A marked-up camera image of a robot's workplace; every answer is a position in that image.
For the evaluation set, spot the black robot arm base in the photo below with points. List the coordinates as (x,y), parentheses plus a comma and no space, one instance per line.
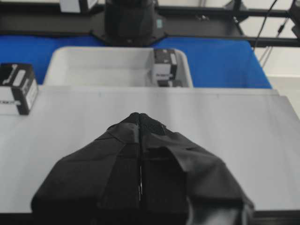
(129,23)

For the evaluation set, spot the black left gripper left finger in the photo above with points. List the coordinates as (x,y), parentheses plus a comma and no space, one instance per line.
(98,184)

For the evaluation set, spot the black box in tray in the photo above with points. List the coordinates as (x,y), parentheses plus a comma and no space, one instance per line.
(169,83)
(165,64)

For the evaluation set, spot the white plastic tray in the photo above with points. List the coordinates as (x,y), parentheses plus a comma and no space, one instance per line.
(101,66)

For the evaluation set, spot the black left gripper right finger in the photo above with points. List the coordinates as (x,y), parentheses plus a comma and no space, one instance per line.
(184,184)

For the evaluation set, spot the black box on white base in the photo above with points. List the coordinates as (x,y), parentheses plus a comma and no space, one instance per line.
(18,88)

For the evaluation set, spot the black aluminium frame rail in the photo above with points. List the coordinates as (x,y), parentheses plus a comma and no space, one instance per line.
(47,20)

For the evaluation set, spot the blue table mat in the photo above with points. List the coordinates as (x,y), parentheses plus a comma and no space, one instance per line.
(213,63)

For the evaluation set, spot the white base board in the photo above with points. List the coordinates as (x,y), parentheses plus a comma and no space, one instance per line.
(255,131)

